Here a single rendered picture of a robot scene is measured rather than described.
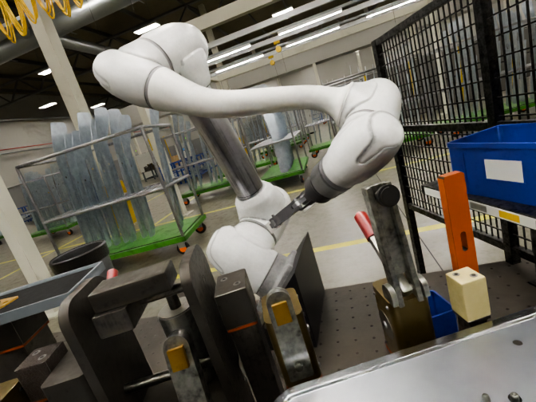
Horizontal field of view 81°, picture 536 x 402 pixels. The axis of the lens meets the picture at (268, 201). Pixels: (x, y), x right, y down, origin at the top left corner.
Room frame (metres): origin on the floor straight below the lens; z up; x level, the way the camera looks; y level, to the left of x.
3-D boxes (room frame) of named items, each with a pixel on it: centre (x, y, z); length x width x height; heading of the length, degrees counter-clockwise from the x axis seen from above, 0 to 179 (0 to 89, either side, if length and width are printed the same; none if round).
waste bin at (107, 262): (2.94, 1.88, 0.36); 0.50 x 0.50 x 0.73
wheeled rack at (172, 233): (4.65, 2.05, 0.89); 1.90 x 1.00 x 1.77; 81
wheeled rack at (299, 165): (7.30, -0.62, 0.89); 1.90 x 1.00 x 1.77; 166
